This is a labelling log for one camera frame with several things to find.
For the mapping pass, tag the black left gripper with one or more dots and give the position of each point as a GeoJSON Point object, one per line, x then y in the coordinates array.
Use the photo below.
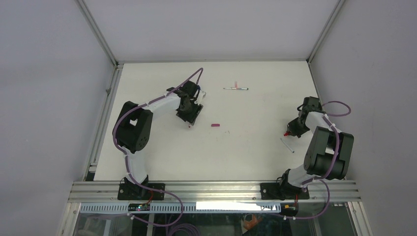
{"type": "Point", "coordinates": [191, 118]}

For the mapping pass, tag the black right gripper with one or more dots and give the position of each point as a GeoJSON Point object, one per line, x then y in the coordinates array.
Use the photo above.
{"type": "Point", "coordinates": [291, 128]}

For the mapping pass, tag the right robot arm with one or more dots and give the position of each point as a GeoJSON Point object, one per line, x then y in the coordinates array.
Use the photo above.
{"type": "Point", "coordinates": [328, 154]}

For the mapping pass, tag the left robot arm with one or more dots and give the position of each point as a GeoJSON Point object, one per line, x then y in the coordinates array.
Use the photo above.
{"type": "Point", "coordinates": [132, 130]}

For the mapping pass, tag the white pen black tip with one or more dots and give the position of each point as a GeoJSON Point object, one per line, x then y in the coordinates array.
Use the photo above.
{"type": "Point", "coordinates": [287, 145]}

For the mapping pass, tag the black green tipped pen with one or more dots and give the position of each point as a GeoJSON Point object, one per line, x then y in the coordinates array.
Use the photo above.
{"type": "Point", "coordinates": [236, 88]}

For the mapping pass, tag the orange object below table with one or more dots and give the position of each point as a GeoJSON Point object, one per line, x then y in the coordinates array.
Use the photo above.
{"type": "Point", "coordinates": [249, 221]}

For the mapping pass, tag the small circuit board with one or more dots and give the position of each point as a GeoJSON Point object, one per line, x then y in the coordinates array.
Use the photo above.
{"type": "Point", "coordinates": [138, 207]}

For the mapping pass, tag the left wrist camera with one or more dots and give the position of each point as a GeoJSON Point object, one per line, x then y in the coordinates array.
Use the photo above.
{"type": "Point", "coordinates": [200, 97]}

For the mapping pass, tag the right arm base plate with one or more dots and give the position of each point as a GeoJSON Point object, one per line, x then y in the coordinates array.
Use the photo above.
{"type": "Point", "coordinates": [276, 191]}

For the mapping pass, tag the white slotted cable duct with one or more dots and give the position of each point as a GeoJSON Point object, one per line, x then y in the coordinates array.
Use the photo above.
{"type": "Point", "coordinates": [197, 207]}

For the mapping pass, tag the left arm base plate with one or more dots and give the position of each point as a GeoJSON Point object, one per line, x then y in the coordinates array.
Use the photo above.
{"type": "Point", "coordinates": [129, 191]}

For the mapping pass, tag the aluminium frame rail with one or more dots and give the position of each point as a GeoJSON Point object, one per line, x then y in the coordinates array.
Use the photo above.
{"type": "Point", "coordinates": [232, 191]}

